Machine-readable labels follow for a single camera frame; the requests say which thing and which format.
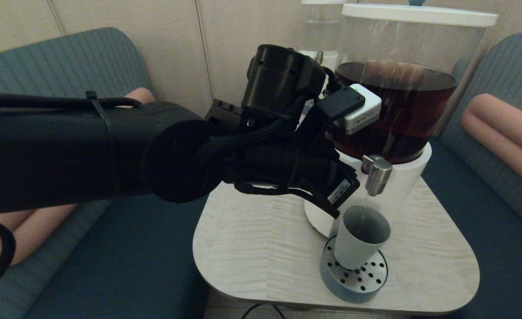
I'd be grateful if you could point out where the pink sofa bolster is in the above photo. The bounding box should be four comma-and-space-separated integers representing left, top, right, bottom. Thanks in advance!
0, 87, 156, 268
460, 93, 522, 196

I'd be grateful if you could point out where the black floor cable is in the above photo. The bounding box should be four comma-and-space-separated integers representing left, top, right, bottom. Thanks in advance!
242, 304, 284, 319

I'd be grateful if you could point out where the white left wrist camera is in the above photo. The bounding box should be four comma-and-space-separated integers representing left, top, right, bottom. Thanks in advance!
327, 83, 382, 135

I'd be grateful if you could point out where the white dispenser with dark tea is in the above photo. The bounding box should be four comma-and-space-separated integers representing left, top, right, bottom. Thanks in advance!
304, 18, 488, 237

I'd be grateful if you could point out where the large perforated metal drip tray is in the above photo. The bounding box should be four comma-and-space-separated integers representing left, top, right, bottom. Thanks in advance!
319, 235, 389, 304

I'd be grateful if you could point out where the grey plastic cup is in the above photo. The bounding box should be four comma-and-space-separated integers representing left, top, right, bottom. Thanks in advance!
333, 205, 391, 270

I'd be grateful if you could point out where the black left camera cable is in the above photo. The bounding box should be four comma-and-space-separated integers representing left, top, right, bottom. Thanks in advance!
323, 66, 343, 96

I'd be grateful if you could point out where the blue ribbed sofa bench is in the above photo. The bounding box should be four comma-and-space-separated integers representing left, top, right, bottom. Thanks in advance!
421, 32, 522, 319
0, 27, 235, 319

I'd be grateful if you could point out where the metal dispenser tap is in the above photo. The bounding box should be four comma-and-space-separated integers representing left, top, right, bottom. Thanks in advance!
361, 155, 393, 197

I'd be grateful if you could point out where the white dispenser lid, blue knob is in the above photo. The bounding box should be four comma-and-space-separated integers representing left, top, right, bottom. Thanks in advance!
342, 0, 499, 28

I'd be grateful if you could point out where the small white water dispenser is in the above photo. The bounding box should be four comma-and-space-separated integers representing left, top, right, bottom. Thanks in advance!
300, 0, 347, 71

